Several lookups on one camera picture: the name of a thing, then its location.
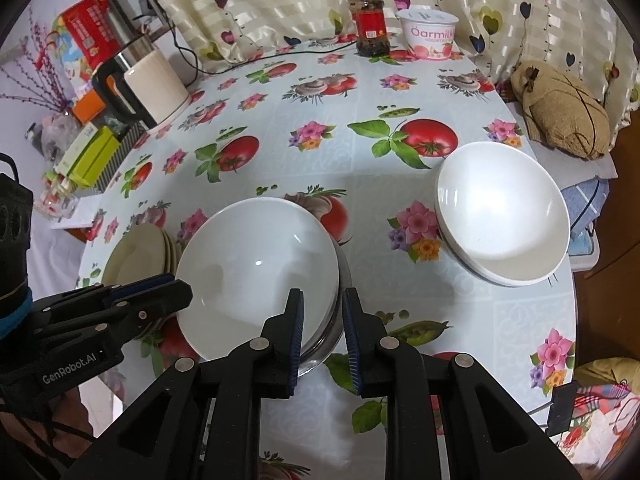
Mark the brown burlap bag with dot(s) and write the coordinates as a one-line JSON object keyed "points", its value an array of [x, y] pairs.
{"points": [[560, 110]]}

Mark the blue striped cloth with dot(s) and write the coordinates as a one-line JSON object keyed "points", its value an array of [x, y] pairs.
{"points": [[582, 200]]}

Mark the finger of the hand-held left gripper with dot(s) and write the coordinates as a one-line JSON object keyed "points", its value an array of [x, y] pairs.
{"points": [[160, 302], [145, 282]]}

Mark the dried purple branch decoration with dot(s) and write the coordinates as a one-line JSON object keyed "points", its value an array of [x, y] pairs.
{"points": [[37, 67]]}

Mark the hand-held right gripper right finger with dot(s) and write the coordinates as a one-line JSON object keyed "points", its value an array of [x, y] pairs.
{"points": [[351, 340]]}

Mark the white cloth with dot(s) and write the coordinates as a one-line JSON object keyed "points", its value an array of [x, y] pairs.
{"points": [[555, 165]]}

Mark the light blue plastic box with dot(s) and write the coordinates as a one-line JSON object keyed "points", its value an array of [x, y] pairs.
{"points": [[584, 251]]}

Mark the red carton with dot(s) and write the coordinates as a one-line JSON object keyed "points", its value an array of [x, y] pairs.
{"points": [[92, 30]]}

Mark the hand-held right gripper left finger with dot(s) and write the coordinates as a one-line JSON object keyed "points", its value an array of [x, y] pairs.
{"points": [[296, 340]]}

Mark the clear plastic bag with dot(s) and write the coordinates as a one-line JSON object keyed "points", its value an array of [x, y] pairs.
{"points": [[52, 132]]}

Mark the white ceramic bowl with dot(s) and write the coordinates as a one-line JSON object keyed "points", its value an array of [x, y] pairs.
{"points": [[500, 210], [250, 275], [502, 283]]}

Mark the floral vegetable print tablecloth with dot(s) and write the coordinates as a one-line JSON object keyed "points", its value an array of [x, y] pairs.
{"points": [[350, 110]]}

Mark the white yogurt tub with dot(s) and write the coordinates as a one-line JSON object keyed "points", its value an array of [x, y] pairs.
{"points": [[430, 37]]}

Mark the orange box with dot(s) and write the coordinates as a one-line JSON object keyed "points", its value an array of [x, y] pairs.
{"points": [[87, 107]]}

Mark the black white striped box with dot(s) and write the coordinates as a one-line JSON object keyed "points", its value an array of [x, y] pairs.
{"points": [[117, 166]]}

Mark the person's left hand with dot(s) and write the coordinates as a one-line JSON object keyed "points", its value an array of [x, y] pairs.
{"points": [[22, 430]]}

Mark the small glass cup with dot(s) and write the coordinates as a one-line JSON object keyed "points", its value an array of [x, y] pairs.
{"points": [[65, 190], [45, 202]]}

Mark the white paper sheet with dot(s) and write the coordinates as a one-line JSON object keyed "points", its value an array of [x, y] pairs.
{"points": [[72, 221]]}

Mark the stainless steel bowl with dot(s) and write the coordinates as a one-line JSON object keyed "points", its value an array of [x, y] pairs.
{"points": [[320, 357]]}

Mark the black rectangular tag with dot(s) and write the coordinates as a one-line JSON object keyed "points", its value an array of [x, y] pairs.
{"points": [[561, 407]]}

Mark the colourful printed carton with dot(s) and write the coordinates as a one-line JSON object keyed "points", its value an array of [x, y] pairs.
{"points": [[67, 67]]}

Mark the colourful plaid cloth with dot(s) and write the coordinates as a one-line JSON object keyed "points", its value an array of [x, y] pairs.
{"points": [[600, 412]]}

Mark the white electric kettle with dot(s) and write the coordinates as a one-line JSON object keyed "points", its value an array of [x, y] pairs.
{"points": [[150, 85]]}

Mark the white and green slim box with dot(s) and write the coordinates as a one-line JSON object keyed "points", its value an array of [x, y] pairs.
{"points": [[75, 147]]}

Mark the red label sauce jar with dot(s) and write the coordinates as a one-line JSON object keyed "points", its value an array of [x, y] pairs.
{"points": [[370, 25]]}

